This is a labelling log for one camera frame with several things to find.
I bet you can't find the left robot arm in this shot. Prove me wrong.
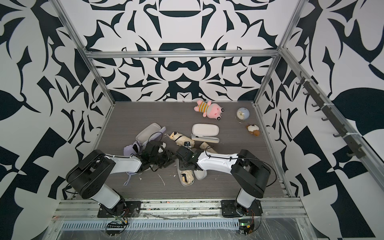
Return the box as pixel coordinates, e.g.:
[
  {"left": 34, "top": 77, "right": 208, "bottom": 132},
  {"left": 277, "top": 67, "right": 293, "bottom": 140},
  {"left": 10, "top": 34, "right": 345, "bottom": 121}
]
[{"left": 66, "top": 141, "right": 176, "bottom": 215}]

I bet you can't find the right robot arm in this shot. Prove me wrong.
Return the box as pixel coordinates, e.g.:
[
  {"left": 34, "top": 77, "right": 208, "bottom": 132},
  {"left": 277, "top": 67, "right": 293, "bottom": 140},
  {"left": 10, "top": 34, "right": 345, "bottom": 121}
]
[{"left": 176, "top": 147, "right": 272, "bottom": 209}]

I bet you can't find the pink plush toy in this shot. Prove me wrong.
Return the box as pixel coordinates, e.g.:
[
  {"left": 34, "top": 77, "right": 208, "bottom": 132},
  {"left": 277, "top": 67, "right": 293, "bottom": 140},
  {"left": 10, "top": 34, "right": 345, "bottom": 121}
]
[{"left": 194, "top": 100, "right": 225, "bottom": 121}]

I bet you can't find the blue alarm clock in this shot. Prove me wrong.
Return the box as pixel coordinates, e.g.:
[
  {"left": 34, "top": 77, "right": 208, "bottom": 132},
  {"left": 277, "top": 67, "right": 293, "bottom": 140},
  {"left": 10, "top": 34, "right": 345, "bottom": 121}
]
[{"left": 236, "top": 108, "right": 250, "bottom": 124}]

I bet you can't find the brown white plush toy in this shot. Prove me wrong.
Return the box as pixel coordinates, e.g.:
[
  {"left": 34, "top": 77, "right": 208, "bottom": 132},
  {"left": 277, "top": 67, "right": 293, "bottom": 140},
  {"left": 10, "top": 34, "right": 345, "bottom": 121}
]
[{"left": 247, "top": 124, "right": 261, "bottom": 136}]

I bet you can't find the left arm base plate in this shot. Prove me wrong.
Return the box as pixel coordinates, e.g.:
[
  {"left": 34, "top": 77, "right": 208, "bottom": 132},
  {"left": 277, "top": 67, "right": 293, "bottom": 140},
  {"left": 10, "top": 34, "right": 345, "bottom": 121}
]
[{"left": 97, "top": 201, "right": 142, "bottom": 219}]

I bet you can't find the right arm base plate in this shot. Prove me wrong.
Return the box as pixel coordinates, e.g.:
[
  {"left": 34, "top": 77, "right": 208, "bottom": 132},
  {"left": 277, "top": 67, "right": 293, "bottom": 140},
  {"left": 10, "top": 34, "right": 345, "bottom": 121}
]
[{"left": 221, "top": 200, "right": 263, "bottom": 218}]

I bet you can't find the wall hook rack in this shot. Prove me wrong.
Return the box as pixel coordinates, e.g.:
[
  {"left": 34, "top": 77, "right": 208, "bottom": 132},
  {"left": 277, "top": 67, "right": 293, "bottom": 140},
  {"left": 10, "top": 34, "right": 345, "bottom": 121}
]
[{"left": 296, "top": 72, "right": 367, "bottom": 159}]

